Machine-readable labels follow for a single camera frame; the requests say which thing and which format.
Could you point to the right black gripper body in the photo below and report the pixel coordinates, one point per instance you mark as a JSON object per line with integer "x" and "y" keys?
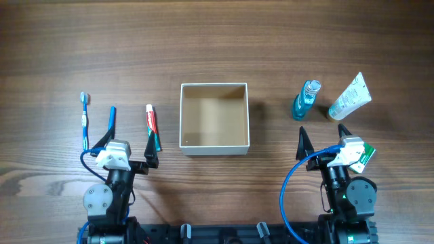
{"x": 321, "y": 161}

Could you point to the red green toothpaste tube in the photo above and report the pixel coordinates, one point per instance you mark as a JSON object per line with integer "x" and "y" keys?
{"x": 152, "y": 125}

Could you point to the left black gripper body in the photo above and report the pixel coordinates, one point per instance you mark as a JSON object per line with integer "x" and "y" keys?
{"x": 136, "y": 166}

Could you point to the green white small box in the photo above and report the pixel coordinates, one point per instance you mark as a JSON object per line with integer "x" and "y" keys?
{"x": 360, "y": 165}

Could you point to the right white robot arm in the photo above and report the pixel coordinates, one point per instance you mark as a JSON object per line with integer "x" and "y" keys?
{"x": 351, "y": 199}

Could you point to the open beige cardboard box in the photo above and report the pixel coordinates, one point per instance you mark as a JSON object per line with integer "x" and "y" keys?
{"x": 214, "y": 119}

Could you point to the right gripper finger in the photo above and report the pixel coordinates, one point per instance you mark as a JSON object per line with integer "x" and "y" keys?
{"x": 343, "y": 131}
{"x": 305, "y": 148}

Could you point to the blue pen-like stick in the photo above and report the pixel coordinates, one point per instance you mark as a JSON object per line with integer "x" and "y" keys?
{"x": 112, "y": 118}

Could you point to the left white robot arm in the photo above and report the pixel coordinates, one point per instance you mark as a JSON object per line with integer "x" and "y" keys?
{"x": 108, "y": 203}

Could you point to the blue mouthwash bottle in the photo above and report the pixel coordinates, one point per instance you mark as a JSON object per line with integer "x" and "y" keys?
{"x": 305, "y": 99}

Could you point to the blue white toothbrush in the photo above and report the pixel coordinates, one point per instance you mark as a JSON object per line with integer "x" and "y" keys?
{"x": 84, "y": 98}

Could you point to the white lotion tube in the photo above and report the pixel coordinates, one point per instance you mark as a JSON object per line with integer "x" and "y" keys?
{"x": 352, "y": 98}

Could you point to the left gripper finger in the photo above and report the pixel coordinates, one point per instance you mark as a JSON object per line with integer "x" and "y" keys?
{"x": 110, "y": 134}
{"x": 151, "y": 150}

